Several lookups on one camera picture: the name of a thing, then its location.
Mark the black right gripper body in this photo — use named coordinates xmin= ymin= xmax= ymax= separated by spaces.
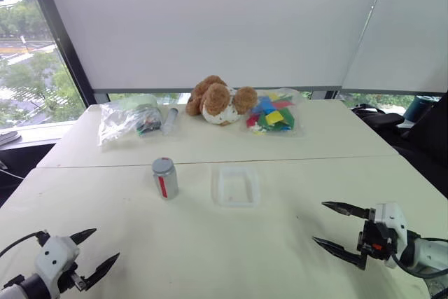
xmin=356 ymin=219 xmax=399 ymax=262

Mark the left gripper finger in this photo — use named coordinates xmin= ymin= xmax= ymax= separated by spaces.
xmin=83 ymin=252 xmax=121 ymax=292
xmin=69 ymin=228 xmax=98 ymax=246

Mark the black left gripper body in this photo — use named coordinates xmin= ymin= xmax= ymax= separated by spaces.
xmin=57 ymin=262 xmax=89 ymax=293

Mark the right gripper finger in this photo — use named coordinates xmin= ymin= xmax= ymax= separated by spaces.
xmin=312 ymin=236 xmax=368 ymax=272
xmin=321 ymin=201 xmax=372 ymax=220

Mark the silver can with red stripe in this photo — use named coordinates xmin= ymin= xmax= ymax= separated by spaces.
xmin=153 ymin=169 xmax=180 ymax=201

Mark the grey bottle cap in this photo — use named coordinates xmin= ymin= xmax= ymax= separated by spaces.
xmin=151 ymin=157 xmax=175 ymax=176

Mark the clear plastic tray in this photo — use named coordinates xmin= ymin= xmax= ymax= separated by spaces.
xmin=210 ymin=166 xmax=262 ymax=209

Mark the black furniture beside table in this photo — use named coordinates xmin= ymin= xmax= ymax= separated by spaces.
xmin=0 ymin=142 xmax=59 ymax=206

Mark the black office chair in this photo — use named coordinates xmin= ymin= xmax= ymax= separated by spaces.
xmin=351 ymin=92 xmax=448 ymax=199

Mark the clear bag of small parts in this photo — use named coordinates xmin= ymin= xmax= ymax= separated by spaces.
xmin=97 ymin=102 xmax=164 ymax=148

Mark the bag of colourful blocks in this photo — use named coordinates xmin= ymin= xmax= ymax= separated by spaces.
xmin=240 ymin=87 xmax=309 ymax=139

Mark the dark teal cup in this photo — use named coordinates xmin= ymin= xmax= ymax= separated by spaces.
xmin=403 ymin=95 xmax=442 ymax=124

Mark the grey flat object on sill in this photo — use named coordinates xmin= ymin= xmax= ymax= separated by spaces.
xmin=0 ymin=130 xmax=22 ymax=146

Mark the brown white plush toy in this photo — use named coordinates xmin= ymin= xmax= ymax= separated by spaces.
xmin=185 ymin=74 xmax=259 ymax=127

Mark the narrow white roller blind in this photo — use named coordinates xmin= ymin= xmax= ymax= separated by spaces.
xmin=340 ymin=0 xmax=448 ymax=94

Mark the wide white roller blind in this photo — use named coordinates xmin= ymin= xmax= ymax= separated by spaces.
xmin=38 ymin=0 xmax=390 ymax=94

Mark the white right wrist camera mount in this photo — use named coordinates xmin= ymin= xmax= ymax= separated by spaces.
xmin=368 ymin=202 xmax=409 ymax=269

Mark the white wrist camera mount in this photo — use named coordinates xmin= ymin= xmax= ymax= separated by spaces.
xmin=368 ymin=202 xmax=409 ymax=269
xmin=34 ymin=235 xmax=81 ymax=291

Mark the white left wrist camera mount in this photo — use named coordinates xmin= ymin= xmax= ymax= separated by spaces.
xmin=34 ymin=235 xmax=81 ymax=291

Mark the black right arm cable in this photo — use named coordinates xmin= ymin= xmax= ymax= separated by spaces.
xmin=391 ymin=252 xmax=448 ymax=277

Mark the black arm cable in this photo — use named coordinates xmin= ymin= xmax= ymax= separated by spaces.
xmin=0 ymin=230 xmax=50 ymax=258
xmin=391 ymin=252 xmax=448 ymax=277

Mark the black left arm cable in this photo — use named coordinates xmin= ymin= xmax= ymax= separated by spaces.
xmin=0 ymin=230 xmax=50 ymax=258

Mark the black window frame post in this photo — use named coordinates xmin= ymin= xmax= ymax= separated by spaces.
xmin=21 ymin=0 xmax=98 ymax=108

